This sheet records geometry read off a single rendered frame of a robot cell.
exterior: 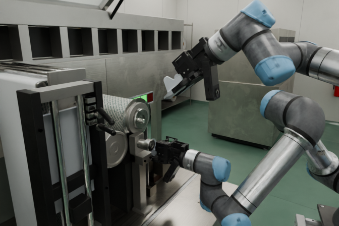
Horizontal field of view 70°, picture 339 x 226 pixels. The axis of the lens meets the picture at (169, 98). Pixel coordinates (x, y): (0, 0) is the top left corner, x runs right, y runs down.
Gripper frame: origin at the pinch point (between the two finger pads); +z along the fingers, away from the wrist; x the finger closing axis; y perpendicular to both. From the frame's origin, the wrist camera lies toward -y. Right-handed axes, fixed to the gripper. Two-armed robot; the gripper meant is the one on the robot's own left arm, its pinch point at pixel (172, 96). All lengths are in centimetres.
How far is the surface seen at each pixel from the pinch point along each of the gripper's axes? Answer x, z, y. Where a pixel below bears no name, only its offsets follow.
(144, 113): -3.6, 16.7, 2.3
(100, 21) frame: -17, 22, 51
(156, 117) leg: -79, 77, 10
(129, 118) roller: 3.3, 17.5, 2.8
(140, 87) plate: -42, 44, 24
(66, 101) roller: 25.1, 11.9, 12.0
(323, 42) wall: -452, -24, -9
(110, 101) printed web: 1.0, 23.7, 13.1
